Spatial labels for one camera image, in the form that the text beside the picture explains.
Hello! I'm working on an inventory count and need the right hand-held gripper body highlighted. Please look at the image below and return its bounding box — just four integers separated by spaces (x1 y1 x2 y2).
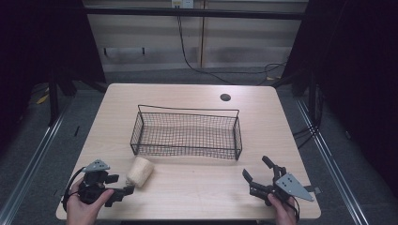
265 172 315 207

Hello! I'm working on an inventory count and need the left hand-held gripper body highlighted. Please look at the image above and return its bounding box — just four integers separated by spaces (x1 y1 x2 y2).
77 158 111 204

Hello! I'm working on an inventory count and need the person's right hand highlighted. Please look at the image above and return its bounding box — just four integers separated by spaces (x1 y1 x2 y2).
267 192 300 225

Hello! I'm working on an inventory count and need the person's left hand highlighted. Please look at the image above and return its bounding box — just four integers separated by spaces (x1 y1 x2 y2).
66 177 115 225

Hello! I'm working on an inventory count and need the small grey tab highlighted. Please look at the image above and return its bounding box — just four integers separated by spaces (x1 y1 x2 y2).
304 185 323 195

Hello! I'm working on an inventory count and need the black metal stand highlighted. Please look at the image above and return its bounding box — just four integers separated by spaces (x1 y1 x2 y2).
47 74 109 127

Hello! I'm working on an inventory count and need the black curtain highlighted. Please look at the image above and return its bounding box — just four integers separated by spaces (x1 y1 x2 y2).
281 0 398 200
0 0 107 153

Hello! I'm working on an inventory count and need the black horizontal metal bar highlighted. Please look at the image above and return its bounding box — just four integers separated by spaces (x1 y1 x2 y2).
84 7 309 21

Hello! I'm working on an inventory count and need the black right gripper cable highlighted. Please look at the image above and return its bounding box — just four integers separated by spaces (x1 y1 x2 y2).
290 196 301 223

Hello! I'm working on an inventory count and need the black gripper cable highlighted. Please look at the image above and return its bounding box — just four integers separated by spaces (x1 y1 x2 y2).
290 196 301 223
61 166 86 214

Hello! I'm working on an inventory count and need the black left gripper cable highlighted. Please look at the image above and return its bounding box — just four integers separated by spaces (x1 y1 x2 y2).
61 166 86 214

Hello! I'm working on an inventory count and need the metal floor rail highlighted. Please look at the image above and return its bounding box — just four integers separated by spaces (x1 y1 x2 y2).
0 101 73 225
295 96 371 225

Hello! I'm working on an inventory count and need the bundle of black floor cables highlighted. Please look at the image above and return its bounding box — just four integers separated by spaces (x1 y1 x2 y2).
291 83 325 150

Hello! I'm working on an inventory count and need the black wire mesh basket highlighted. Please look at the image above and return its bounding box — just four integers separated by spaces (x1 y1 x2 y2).
130 104 244 161

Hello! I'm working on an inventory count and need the long black wall cable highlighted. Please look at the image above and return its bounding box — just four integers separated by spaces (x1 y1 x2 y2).
176 14 289 86

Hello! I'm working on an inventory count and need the white wall socket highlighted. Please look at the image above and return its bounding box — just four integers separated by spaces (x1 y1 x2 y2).
170 0 195 9

